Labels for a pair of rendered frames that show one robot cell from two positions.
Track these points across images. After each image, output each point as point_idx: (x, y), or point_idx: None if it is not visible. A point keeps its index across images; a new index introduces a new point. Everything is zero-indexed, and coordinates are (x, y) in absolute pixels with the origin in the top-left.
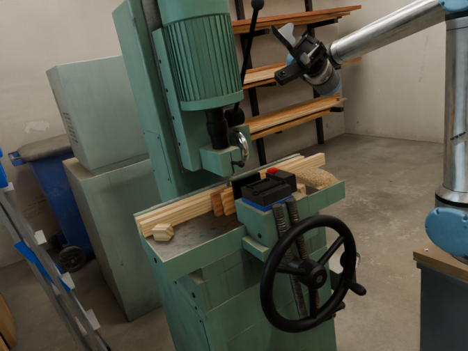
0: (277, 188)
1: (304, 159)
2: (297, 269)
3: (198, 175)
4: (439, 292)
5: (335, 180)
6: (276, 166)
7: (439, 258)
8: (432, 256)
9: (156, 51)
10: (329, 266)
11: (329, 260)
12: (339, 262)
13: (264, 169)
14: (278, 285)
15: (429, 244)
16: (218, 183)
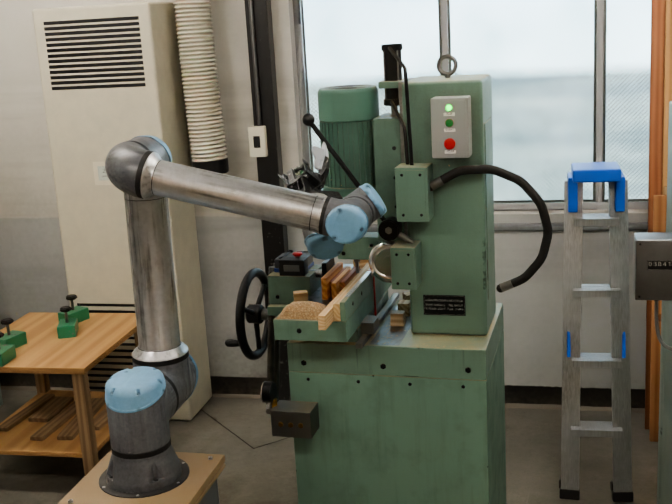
0: (280, 256)
1: (330, 306)
2: (257, 298)
3: None
4: None
5: (280, 315)
6: (344, 291)
7: (194, 455)
8: (202, 454)
9: None
10: (292, 402)
11: (297, 405)
12: (286, 407)
13: (351, 287)
14: None
15: (209, 466)
16: (369, 269)
